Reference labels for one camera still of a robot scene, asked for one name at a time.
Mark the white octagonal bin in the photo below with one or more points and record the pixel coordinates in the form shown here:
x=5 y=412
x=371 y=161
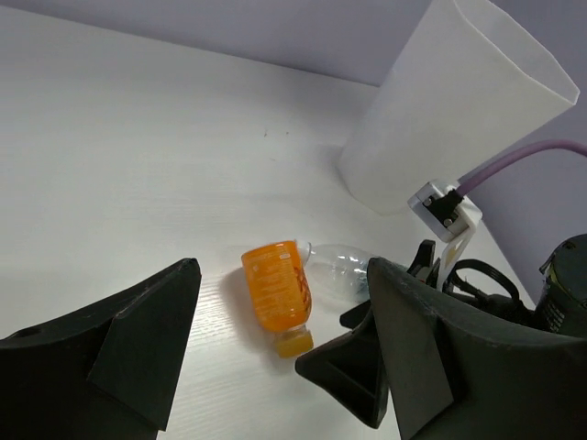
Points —
x=468 y=83

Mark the orange juice bottle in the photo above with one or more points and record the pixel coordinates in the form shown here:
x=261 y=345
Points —
x=280 y=296

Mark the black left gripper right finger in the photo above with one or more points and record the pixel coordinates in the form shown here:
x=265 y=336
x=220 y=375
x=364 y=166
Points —
x=456 y=372

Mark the green label clear bottle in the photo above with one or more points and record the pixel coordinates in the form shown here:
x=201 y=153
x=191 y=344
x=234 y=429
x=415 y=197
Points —
x=336 y=273

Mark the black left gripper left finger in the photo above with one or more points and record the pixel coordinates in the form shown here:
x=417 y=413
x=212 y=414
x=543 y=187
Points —
x=109 y=370

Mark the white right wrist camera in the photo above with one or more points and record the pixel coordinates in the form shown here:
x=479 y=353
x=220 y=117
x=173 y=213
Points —
x=453 y=218

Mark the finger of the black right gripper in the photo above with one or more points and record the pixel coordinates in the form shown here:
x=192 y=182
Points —
x=350 y=367

